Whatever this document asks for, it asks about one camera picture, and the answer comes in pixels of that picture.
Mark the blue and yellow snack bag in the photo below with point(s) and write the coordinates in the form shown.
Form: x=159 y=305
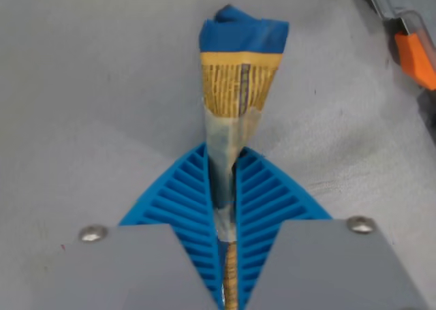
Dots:
x=238 y=78

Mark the orange plastic latch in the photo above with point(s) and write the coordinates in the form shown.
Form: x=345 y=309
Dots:
x=413 y=59

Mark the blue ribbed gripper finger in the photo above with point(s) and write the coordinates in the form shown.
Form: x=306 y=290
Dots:
x=177 y=201
x=272 y=201

